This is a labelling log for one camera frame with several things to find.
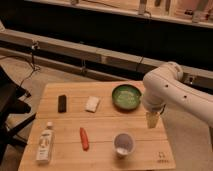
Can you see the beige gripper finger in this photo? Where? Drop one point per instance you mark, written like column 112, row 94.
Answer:
column 152, row 119

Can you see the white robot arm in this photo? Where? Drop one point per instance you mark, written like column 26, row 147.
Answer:
column 163, row 84

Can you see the green ceramic bowl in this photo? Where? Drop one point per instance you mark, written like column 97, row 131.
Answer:
column 126, row 97

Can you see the white paper cup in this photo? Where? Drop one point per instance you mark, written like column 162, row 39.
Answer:
column 123, row 144

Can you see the white sponge block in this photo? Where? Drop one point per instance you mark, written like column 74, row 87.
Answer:
column 92, row 104

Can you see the black rectangular block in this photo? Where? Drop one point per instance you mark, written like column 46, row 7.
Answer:
column 62, row 103

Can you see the clear plastic bottle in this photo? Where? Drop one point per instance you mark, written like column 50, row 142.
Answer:
column 45, row 144

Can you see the black chair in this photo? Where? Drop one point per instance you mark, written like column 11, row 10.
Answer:
column 10, row 103

